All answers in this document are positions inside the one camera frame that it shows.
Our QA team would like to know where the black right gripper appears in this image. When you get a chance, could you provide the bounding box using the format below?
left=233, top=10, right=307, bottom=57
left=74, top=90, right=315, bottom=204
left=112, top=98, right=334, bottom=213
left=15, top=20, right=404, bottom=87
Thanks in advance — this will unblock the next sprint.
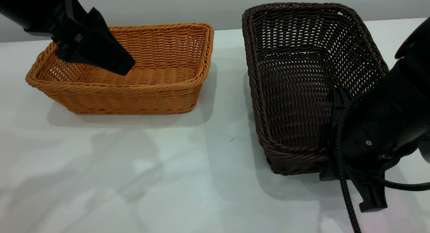
left=319, top=58, right=430, bottom=213

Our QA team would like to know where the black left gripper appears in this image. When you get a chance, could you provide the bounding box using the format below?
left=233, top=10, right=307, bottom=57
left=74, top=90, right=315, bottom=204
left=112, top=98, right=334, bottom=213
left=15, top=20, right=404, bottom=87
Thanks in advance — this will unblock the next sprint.
left=0, top=0, right=136, bottom=76

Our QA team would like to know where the light brown wicker basket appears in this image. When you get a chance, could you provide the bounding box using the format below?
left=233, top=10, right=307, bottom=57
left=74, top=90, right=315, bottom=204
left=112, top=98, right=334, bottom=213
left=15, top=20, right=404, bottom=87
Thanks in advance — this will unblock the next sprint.
left=26, top=23, right=215, bottom=115

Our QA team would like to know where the dark brown wicker basket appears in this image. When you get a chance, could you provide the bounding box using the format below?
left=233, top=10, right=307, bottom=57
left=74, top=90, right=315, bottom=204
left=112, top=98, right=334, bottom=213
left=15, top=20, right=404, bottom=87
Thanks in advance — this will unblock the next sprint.
left=242, top=3, right=390, bottom=176

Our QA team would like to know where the thin smooth black cable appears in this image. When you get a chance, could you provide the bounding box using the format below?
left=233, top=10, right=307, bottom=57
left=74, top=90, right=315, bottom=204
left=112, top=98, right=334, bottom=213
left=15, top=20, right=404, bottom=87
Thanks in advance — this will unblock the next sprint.
left=378, top=155, right=430, bottom=192

